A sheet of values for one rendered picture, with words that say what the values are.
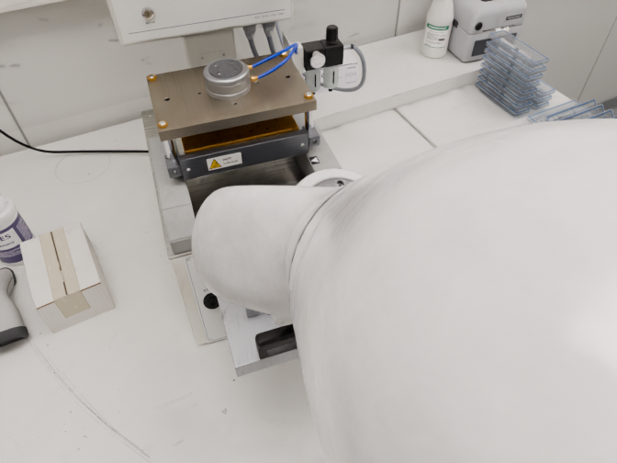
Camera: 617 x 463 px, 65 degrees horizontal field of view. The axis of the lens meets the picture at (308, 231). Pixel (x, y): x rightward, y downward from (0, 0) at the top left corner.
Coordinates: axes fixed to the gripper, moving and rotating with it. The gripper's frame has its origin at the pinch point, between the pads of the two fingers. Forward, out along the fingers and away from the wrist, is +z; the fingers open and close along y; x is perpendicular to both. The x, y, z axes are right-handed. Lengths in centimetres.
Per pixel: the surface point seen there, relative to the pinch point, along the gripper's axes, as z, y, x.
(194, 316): 24.5, -15.9, 9.0
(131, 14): 0, -13, 58
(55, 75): 41, -37, 84
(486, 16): 35, 83, 74
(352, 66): 42, 42, 71
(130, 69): 44, -18, 86
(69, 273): 27, -37, 25
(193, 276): 18.7, -14.1, 14.5
